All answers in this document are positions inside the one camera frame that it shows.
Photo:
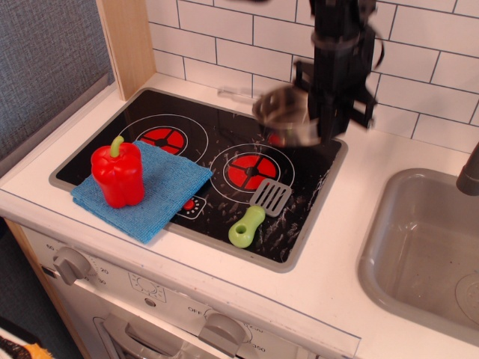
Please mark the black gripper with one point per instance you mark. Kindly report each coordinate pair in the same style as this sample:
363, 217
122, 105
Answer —
336, 87

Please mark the metal pot with wire handle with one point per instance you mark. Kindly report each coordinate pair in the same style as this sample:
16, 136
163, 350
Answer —
282, 115

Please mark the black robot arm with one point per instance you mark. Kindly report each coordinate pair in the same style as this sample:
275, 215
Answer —
341, 24

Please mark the black toy stovetop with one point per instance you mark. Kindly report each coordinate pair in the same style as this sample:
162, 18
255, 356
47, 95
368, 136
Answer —
232, 146

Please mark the grey toy faucet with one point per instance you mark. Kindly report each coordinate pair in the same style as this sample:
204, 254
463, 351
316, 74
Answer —
468, 180

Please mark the grey toy sink basin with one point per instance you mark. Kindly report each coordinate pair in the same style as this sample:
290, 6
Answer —
420, 259

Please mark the blue folded cloth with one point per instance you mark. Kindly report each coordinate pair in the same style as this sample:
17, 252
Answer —
169, 182

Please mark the red toy bell pepper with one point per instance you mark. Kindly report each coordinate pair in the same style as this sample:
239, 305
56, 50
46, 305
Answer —
118, 171

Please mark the grey right oven knob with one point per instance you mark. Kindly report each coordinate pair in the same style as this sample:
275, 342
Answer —
223, 334

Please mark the grey oven knob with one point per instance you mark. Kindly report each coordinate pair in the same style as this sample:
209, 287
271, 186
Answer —
71, 265
223, 334

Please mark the grey left oven knob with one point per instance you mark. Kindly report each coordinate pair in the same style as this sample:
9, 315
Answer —
71, 265

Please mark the orange plush object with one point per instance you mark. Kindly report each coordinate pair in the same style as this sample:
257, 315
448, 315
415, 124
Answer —
34, 351

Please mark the grey spatula with green handle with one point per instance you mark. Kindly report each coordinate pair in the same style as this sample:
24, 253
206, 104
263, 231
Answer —
268, 200

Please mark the wooden side post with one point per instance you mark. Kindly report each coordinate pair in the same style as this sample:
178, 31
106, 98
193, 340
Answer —
127, 33

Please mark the grey oven door handle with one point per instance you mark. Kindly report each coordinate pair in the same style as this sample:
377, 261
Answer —
138, 338

